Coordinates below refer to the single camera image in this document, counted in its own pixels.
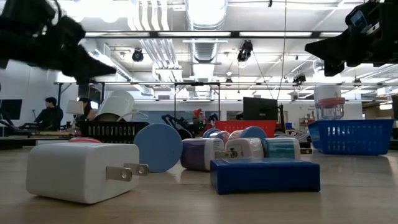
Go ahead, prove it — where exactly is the black monitor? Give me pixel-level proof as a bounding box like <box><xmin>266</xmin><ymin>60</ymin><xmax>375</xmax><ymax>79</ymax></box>
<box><xmin>243</xmin><ymin>96</ymin><xmax>279</xmax><ymax>121</ymax></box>
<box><xmin>0</xmin><ymin>99</ymin><xmax>23</xmax><ymax>121</ymax></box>

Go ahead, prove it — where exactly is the black aluminium frame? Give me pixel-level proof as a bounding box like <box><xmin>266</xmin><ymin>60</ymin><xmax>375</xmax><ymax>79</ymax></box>
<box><xmin>0</xmin><ymin>29</ymin><xmax>398</xmax><ymax>151</ymax></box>

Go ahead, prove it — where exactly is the teal wall charger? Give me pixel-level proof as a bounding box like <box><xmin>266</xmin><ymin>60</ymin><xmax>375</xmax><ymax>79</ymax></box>
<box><xmin>262</xmin><ymin>137</ymin><xmax>313</xmax><ymax>161</ymax></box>

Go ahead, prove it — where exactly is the blue plastic basket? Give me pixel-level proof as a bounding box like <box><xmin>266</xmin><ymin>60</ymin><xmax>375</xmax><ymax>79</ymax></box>
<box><xmin>308</xmin><ymin>118</ymin><xmax>395</xmax><ymax>156</ymax></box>

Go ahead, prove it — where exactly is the light blue round disc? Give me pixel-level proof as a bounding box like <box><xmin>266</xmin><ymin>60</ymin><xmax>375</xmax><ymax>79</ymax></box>
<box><xmin>133</xmin><ymin>123</ymin><xmax>183</xmax><ymax>173</ymax></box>

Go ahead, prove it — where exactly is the pink lid clear jar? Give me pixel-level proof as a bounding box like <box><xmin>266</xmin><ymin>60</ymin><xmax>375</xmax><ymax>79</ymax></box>
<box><xmin>315</xmin><ymin>96</ymin><xmax>346</xmax><ymax>121</ymax></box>

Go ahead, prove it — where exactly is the black ceiling spotlight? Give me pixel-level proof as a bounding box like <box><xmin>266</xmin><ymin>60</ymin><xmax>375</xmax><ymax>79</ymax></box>
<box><xmin>131</xmin><ymin>47</ymin><xmax>145</xmax><ymax>63</ymax></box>

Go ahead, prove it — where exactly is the coiled white cable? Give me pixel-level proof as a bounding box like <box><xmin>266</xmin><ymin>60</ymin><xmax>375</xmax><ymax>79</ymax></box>
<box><xmin>275</xmin><ymin>129</ymin><xmax>312</xmax><ymax>144</ymax></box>

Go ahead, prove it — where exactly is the black overhead camera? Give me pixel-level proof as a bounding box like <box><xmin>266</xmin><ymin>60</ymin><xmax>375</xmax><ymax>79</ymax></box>
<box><xmin>236</xmin><ymin>39</ymin><xmax>254</xmax><ymax>63</ymax></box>

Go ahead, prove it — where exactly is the purple wall charger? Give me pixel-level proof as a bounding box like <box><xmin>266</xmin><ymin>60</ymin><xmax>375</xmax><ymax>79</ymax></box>
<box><xmin>180</xmin><ymin>138</ymin><xmax>239</xmax><ymax>172</ymax></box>

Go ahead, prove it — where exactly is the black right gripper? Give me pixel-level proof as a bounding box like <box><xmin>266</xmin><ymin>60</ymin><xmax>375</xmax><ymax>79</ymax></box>
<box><xmin>304</xmin><ymin>30</ymin><xmax>398</xmax><ymax>77</ymax></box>

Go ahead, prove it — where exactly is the black plastic basket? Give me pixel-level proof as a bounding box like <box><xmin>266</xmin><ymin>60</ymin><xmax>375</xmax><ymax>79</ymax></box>
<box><xmin>76</xmin><ymin>120</ymin><xmax>150</xmax><ymax>144</ymax></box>

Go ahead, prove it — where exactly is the thin white projector cable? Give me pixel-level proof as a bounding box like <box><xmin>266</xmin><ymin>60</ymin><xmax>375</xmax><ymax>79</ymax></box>
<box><xmin>116</xmin><ymin>108</ymin><xmax>150</xmax><ymax>123</ymax></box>

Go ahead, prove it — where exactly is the red background object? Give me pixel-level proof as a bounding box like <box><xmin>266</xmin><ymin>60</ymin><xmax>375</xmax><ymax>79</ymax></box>
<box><xmin>192</xmin><ymin>108</ymin><xmax>208</xmax><ymax>125</ymax></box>

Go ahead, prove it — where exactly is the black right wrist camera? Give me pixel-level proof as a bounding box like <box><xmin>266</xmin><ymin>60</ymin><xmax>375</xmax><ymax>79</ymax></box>
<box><xmin>345</xmin><ymin>1</ymin><xmax>382</xmax><ymax>35</ymax></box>

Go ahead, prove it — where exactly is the red plastic basket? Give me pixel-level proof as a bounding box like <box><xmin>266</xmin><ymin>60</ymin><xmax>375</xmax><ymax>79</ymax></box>
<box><xmin>214</xmin><ymin>119</ymin><xmax>278</xmax><ymax>140</ymax></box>

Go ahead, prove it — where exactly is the blue rectangular box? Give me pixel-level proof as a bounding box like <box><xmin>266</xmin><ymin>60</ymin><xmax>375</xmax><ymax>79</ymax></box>
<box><xmin>210</xmin><ymin>157</ymin><xmax>322</xmax><ymax>195</ymax></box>

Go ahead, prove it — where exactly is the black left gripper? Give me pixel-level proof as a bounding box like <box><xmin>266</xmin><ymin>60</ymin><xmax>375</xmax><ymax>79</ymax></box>
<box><xmin>0</xmin><ymin>17</ymin><xmax>118</xmax><ymax>85</ymax></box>

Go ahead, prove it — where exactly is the white wall charger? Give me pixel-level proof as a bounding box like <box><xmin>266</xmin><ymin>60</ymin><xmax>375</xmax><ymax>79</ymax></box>
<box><xmin>25</xmin><ymin>142</ymin><xmax>149</xmax><ymax>205</ymax></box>
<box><xmin>224</xmin><ymin>138</ymin><xmax>268</xmax><ymax>159</ymax></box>

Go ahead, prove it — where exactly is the black background rig frame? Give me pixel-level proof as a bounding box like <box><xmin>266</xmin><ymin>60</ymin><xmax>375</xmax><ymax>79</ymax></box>
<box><xmin>53</xmin><ymin>81</ymin><xmax>221</xmax><ymax>121</ymax></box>

